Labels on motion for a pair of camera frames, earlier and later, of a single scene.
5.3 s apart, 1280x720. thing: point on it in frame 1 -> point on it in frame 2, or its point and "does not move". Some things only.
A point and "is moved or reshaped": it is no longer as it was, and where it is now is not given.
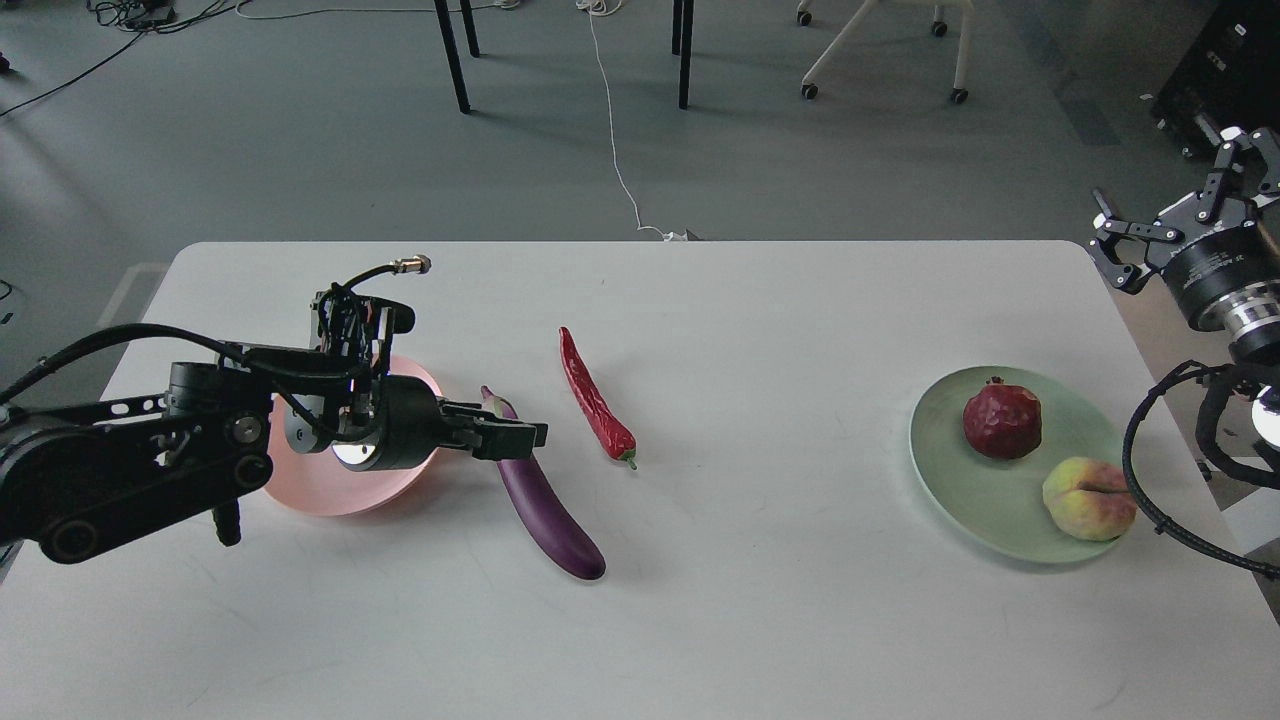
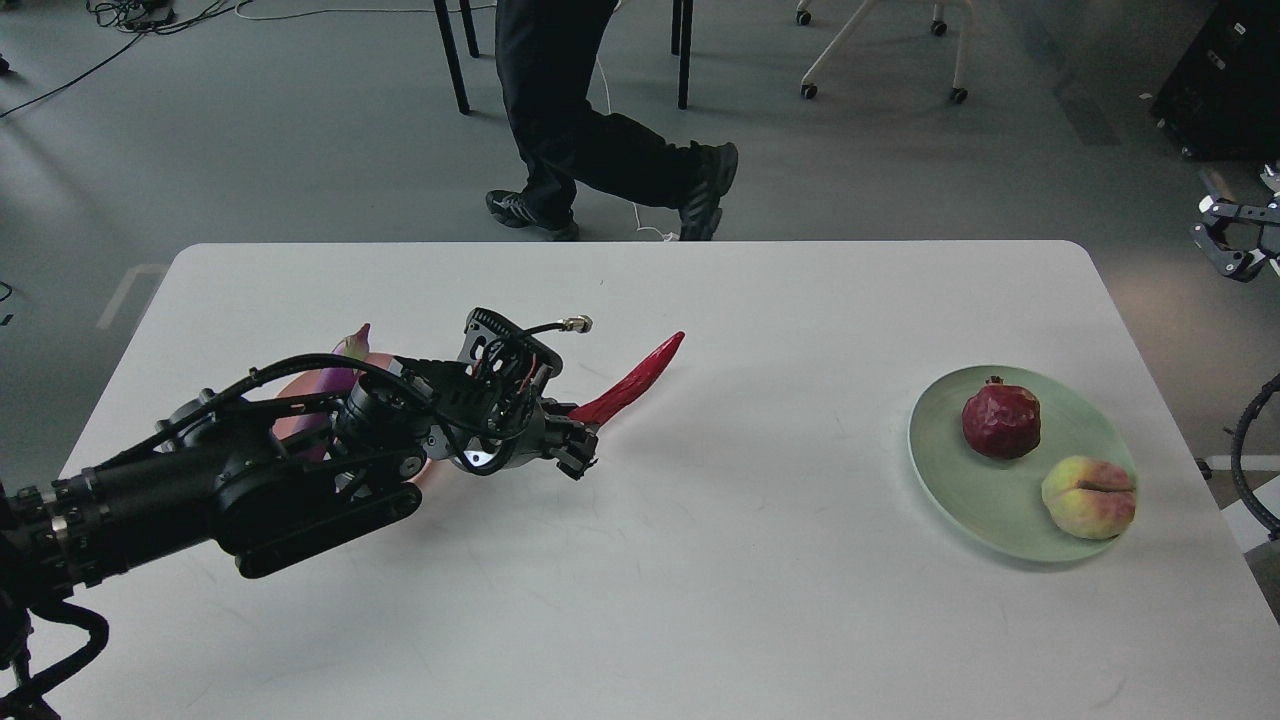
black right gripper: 1223,266 -> 1232,234
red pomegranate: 1001,420 does not move
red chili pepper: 602,420 -> 631,388
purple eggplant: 553,529 is moved or reshaped
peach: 1089,499 does not move
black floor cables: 144,16 does not move
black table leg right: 682,29 does not move
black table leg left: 453,51 does not move
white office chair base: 939,27 does not move
